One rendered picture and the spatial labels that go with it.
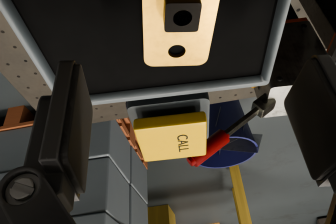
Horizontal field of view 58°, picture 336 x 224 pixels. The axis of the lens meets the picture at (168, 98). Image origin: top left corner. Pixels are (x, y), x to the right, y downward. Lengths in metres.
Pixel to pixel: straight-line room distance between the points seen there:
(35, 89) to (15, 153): 1.16
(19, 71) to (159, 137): 0.70
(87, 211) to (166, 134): 1.46
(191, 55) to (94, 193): 1.56
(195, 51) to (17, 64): 0.76
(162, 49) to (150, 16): 0.02
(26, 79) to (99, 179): 0.93
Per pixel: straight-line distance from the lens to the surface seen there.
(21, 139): 2.13
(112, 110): 1.01
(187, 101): 0.25
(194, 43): 0.17
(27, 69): 0.91
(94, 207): 1.69
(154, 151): 0.28
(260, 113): 0.41
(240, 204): 3.08
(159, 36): 0.17
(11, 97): 2.23
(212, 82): 0.20
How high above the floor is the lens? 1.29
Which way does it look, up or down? 38 degrees down
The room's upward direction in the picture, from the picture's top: 175 degrees clockwise
